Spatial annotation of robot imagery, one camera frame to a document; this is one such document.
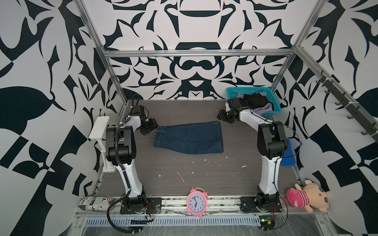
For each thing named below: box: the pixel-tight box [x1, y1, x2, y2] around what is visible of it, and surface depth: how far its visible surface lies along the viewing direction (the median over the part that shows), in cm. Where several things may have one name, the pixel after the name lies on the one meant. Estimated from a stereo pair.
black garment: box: [239, 92, 270, 109], surface depth 116 cm
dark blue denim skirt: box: [153, 120, 224, 154], surface depth 97 cm
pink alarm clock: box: [186, 187, 209, 218], surface depth 75 cm
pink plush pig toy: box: [286, 179, 331, 213], surface depth 73 cm
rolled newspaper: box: [78, 195, 115, 211], surface depth 74 cm
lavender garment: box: [236, 91, 274, 116], surface depth 101 cm
